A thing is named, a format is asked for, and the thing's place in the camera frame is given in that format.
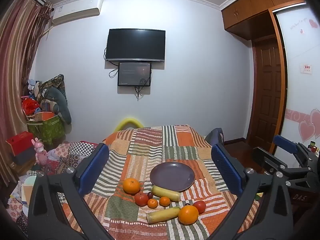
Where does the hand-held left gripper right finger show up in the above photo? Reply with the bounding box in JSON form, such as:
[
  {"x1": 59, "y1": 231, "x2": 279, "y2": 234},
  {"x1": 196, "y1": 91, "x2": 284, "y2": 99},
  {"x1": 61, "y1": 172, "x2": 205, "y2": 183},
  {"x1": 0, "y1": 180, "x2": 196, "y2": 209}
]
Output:
[{"x1": 207, "y1": 144, "x2": 294, "y2": 240}]

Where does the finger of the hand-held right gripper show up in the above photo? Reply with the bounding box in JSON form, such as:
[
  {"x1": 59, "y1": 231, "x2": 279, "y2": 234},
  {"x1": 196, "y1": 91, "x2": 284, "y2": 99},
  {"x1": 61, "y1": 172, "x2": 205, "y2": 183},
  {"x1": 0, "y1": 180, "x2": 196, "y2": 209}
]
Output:
[
  {"x1": 252, "y1": 147, "x2": 316, "y2": 205},
  {"x1": 273, "y1": 135, "x2": 318, "y2": 172}
]

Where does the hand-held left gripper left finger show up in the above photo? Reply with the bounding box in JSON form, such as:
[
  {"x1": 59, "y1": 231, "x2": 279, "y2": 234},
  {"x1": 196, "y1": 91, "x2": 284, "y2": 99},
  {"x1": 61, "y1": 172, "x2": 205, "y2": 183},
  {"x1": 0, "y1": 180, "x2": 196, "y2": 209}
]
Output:
[{"x1": 27, "y1": 143, "x2": 115, "y2": 240}]

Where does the large orange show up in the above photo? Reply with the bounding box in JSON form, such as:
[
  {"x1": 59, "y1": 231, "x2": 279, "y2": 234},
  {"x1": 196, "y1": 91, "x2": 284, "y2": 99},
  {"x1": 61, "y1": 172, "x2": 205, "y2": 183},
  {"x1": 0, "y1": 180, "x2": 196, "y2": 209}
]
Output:
[
  {"x1": 122, "y1": 178, "x2": 141, "y2": 194},
  {"x1": 178, "y1": 205, "x2": 199, "y2": 225}
]

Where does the red tomato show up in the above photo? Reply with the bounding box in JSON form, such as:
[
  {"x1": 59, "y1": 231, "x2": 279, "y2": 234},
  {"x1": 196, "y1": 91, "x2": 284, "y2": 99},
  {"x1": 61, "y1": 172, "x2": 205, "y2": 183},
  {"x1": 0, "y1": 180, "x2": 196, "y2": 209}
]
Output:
[
  {"x1": 134, "y1": 192, "x2": 149, "y2": 207},
  {"x1": 192, "y1": 200, "x2": 207, "y2": 214}
]

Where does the purple round plate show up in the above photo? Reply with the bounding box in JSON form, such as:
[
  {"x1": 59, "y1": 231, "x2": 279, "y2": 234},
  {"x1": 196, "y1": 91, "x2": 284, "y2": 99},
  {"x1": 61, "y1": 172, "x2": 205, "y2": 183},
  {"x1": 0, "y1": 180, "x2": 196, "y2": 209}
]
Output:
[{"x1": 150, "y1": 162, "x2": 196, "y2": 192}]

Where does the checkered patchwork quilt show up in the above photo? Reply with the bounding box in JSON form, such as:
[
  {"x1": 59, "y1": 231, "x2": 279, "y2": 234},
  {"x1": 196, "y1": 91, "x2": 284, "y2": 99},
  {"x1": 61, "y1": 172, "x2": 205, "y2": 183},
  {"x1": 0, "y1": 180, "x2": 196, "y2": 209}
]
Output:
[{"x1": 5, "y1": 141, "x2": 99, "y2": 230}]

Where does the dark blue bag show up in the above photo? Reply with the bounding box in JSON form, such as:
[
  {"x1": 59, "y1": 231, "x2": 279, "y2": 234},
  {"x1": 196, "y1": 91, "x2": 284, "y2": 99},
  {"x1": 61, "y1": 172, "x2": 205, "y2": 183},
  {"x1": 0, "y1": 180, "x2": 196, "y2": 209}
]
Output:
[{"x1": 204, "y1": 128, "x2": 225, "y2": 147}]

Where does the pink rabbit toy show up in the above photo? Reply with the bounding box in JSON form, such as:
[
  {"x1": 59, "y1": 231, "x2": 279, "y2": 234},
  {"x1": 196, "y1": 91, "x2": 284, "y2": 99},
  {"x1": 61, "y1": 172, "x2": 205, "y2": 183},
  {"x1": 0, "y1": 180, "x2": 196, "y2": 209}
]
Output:
[{"x1": 31, "y1": 138, "x2": 48, "y2": 165}]

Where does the brown wooden door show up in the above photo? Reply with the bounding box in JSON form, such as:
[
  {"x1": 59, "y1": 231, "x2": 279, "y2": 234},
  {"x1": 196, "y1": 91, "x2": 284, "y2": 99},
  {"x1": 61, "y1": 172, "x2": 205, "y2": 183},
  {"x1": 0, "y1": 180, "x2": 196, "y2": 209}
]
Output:
[{"x1": 251, "y1": 36, "x2": 284, "y2": 150}]

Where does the green fabric storage box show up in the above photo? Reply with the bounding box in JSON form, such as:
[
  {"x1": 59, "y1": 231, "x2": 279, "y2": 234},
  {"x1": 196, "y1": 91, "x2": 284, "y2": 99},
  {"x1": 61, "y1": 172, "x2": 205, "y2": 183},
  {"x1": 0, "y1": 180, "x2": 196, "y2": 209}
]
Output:
[{"x1": 27, "y1": 114, "x2": 66, "y2": 148}]

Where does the striped patchwork blanket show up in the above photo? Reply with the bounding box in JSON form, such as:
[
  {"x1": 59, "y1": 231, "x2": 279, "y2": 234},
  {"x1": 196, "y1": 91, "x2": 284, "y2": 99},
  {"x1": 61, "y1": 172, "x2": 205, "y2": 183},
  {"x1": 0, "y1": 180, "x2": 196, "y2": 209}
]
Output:
[{"x1": 59, "y1": 124, "x2": 260, "y2": 240}]

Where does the orange cardboard box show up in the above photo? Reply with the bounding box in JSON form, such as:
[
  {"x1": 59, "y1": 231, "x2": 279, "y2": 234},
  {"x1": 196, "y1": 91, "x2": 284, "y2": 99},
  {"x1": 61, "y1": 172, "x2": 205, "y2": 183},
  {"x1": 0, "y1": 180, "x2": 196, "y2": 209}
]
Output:
[{"x1": 34, "y1": 112, "x2": 55, "y2": 122}]

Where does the grey plush shark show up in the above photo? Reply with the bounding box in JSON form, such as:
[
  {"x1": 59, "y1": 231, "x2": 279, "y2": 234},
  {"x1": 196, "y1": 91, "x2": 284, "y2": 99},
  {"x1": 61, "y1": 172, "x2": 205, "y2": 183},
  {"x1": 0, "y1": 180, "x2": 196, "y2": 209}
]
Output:
[{"x1": 41, "y1": 87, "x2": 72, "y2": 124}]

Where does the red flat box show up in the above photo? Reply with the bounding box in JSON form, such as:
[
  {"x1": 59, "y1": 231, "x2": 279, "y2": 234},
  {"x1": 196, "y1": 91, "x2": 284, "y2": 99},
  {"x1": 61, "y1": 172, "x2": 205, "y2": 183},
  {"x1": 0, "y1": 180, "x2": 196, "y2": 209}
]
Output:
[{"x1": 5, "y1": 131, "x2": 35, "y2": 155}]

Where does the red plastic bag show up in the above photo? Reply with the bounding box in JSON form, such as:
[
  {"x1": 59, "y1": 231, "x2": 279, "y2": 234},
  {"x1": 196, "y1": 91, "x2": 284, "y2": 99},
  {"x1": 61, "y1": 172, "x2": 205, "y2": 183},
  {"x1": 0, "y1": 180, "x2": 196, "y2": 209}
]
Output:
[{"x1": 22, "y1": 97, "x2": 40, "y2": 115}]

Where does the dark floral cushion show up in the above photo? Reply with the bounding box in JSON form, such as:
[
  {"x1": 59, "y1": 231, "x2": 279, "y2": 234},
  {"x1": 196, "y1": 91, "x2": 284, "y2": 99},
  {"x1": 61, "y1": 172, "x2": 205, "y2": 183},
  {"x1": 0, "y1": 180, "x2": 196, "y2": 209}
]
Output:
[{"x1": 40, "y1": 74, "x2": 67, "y2": 100}]

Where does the striped brown curtain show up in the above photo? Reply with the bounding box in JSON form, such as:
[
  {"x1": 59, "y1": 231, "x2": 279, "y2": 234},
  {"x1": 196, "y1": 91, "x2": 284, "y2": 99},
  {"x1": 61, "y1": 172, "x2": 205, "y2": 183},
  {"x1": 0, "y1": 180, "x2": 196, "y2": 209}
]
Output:
[{"x1": 0, "y1": 0, "x2": 53, "y2": 188}]

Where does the wooden overhead cabinet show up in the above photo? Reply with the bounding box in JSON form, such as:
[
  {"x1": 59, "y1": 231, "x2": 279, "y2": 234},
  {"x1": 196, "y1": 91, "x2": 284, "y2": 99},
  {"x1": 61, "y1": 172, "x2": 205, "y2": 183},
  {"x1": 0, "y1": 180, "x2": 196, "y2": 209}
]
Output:
[{"x1": 221, "y1": 0, "x2": 304, "y2": 40}]

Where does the white air conditioner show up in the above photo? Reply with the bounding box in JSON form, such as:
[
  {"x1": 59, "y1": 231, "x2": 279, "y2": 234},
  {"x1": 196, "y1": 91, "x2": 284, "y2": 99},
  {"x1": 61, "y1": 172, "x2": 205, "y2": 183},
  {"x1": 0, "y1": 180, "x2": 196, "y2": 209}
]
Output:
[{"x1": 52, "y1": 0, "x2": 104, "y2": 26}]

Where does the small black wall monitor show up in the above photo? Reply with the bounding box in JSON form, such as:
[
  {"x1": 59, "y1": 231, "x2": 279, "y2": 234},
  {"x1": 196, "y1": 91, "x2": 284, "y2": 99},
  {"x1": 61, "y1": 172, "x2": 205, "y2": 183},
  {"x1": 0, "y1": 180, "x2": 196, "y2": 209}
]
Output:
[{"x1": 118, "y1": 62, "x2": 152, "y2": 87}]

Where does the black wall television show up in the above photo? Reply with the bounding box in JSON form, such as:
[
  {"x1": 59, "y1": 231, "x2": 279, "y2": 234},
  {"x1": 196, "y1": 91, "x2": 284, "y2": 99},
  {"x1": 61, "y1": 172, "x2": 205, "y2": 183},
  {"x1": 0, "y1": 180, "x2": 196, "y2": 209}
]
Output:
[{"x1": 105, "y1": 29, "x2": 166, "y2": 63}]

